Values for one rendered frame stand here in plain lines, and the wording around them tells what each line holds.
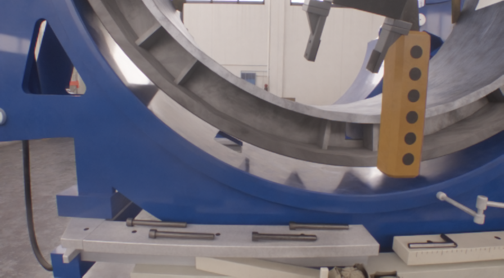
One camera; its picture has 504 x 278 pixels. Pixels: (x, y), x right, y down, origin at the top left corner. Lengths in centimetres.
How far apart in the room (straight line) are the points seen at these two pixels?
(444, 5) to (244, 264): 342
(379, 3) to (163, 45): 88
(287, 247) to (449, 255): 61
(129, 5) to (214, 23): 910
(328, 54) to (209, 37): 458
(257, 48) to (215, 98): 896
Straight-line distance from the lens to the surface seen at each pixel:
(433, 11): 363
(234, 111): 109
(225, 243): 93
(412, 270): 117
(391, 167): 64
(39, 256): 185
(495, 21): 186
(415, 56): 63
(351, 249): 99
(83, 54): 110
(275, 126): 110
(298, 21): 1041
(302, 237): 95
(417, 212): 128
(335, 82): 1044
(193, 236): 95
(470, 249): 127
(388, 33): 53
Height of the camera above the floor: 136
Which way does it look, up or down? 6 degrees down
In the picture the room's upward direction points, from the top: 1 degrees clockwise
